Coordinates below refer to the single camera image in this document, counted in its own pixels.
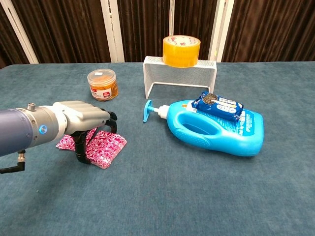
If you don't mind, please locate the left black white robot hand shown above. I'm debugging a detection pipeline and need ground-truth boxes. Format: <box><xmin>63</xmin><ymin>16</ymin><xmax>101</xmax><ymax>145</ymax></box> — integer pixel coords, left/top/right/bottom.
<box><xmin>53</xmin><ymin>100</ymin><xmax>119</xmax><ymax>165</ymax></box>

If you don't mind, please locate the clear jar of rubber bands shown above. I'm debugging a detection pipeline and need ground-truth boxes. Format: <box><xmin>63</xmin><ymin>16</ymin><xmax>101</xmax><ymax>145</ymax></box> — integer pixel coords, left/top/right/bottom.
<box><xmin>87</xmin><ymin>69</ymin><xmax>119</xmax><ymax>102</ymax></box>

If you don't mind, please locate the dark brown curtain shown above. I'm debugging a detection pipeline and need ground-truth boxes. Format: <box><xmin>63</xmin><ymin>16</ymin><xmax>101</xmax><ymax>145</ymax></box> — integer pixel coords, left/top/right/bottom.
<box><xmin>0</xmin><ymin>0</ymin><xmax>315</xmax><ymax>69</ymax></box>

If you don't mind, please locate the white mesh desk shelf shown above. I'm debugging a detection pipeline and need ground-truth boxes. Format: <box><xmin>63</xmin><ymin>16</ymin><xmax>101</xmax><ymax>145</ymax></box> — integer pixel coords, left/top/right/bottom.
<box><xmin>143</xmin><ymin>56</ymin><xmax>217</xmax><ymax>99</ymax></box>

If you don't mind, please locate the yellow packing tape roll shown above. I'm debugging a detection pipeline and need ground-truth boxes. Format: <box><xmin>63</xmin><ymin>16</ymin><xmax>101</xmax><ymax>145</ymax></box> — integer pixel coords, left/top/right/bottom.
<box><xmin>162</xmin><ymin>35</ymin><xmax>201</xmax><ymax>68</ymax></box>

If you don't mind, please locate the blue felt table mat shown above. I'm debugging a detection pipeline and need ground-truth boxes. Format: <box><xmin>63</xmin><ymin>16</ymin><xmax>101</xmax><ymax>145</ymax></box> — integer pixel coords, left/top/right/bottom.
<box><xmin>0</xmin><ymin>61</ymin><xmax>315</xmax><ymax>236</ymax></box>

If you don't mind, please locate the blue Oreo cookie pack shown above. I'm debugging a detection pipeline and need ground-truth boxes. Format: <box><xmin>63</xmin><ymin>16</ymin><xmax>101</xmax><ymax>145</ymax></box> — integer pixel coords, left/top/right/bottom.
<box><xmin>191</xmin><ymin>91</ymin><xmax>244</xmax><ymax>123</ymax></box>

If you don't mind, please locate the blue detergent pump bottle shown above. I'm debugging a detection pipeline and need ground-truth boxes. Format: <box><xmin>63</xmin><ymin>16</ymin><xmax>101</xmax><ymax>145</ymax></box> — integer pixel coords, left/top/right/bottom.
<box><xmin>143</xmin><ymin>99</ymin><xmax>264</xmax><ymax>157</ymax></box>

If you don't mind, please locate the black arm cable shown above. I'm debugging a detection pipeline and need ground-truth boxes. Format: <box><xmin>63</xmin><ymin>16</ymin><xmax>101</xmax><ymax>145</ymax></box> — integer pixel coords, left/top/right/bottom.
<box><xmin>0</xmin><ymin>149</ymin><xmax>26</xmax><ymax>175</ymax></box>

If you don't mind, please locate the thin white frame post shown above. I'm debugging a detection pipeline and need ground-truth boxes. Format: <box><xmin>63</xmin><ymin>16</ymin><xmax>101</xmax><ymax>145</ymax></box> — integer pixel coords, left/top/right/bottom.
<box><xmin>168</xmin><ymin>0</ymin><xmax>176</xmax><ymax>38</ymax></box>

